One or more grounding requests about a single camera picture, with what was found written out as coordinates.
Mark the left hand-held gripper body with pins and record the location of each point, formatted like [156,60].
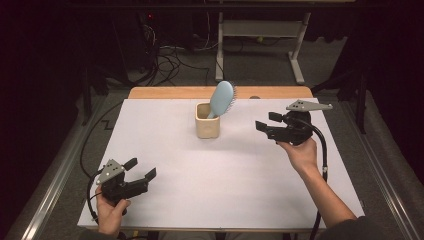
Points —
[115,190]

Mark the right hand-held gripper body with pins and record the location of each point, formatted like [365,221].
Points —
[295,131]

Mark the light blue hairbrush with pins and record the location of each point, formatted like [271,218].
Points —
[220,98]

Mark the beige square cup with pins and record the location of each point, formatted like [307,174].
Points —
[207,130]

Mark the person's right hand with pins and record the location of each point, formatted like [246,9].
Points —
[303,156]

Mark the person's left hand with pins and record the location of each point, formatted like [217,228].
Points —
[108,218]

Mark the white table sheet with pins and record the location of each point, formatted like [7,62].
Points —
[216,183]

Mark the black metal stand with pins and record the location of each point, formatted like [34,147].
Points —
[87,100]
[361,106]

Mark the small yellow-green ball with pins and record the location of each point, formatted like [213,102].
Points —
[260,39]

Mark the dark computer tower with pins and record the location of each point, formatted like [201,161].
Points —
[133,40]

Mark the aluminium floor rail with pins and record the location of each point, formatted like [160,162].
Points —
[380,170]
[63,166]

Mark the white metal desk frame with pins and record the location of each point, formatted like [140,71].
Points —
[260,28]

